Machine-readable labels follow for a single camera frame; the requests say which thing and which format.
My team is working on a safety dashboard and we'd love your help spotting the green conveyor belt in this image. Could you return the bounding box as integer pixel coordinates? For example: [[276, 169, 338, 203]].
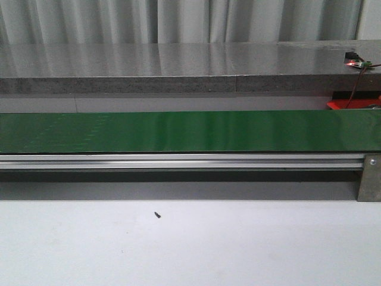
[[1, 110, 380, 154]]

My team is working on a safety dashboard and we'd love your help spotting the red plastic tray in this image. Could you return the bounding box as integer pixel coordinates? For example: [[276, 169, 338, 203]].
[[326, 96, 380, 110]]

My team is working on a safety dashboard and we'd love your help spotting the small sensor circuit board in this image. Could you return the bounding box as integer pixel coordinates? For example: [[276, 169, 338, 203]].
[[344, 52, 373, 69]]

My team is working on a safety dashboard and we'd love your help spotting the white curtain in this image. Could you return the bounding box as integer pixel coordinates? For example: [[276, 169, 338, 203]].
[[1, 1, 380, 44]]

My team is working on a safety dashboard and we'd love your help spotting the aluminium conveyor frame rail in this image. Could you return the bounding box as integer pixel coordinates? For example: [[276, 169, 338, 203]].
[[1, 153, 365, 170]]

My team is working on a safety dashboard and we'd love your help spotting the steel conveyor support bracket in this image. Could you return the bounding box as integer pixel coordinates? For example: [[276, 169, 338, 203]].
[[357, 154, 381, 202]]

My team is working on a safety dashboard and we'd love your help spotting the brown sensor wire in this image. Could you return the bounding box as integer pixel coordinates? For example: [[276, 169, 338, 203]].
[[344, 63, 381, 110]]

